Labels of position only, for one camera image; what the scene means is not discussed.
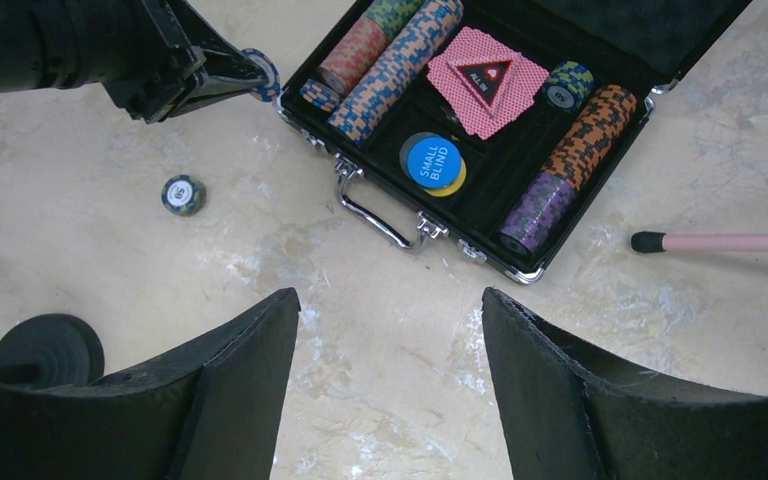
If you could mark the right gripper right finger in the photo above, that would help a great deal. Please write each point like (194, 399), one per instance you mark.
(572, 410)

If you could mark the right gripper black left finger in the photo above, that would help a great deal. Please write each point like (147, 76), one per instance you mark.
(209, 408)

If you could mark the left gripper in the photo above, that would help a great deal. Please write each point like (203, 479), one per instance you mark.
(179, 64)

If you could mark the ten value poker chip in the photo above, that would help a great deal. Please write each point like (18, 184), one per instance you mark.
(272, 88)

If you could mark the fifty value poker chip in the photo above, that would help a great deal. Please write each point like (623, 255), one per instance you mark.
(183, 195)

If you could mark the blue dealer button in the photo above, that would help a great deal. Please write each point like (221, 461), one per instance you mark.
(433, 162)

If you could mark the yellow big blind button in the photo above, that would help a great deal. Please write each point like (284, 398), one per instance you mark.
(452, 188)

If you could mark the triangular all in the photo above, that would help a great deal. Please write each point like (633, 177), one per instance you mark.
(486, 79)

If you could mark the black aluminium poker case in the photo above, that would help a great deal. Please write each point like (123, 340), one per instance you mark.
(645, 47)

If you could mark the clear plastic button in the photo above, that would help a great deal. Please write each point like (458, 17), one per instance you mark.
(408, 145)

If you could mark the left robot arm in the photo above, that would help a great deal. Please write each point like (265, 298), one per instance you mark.
(62, 44)

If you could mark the blue orange chips in case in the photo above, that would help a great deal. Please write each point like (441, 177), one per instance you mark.
(320, 96)

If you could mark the green and red chip row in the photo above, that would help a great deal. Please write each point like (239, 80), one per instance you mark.
(365, 40)

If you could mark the pink music stand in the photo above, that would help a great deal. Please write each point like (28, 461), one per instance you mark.
(649, 242)

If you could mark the blue and orange chip row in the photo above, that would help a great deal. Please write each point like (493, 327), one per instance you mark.
(395, 69)

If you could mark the pink playing card deck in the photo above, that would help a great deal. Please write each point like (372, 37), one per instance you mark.
(526, 79)

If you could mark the orange and black chip row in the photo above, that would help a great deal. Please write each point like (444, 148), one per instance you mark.
(591, 136)

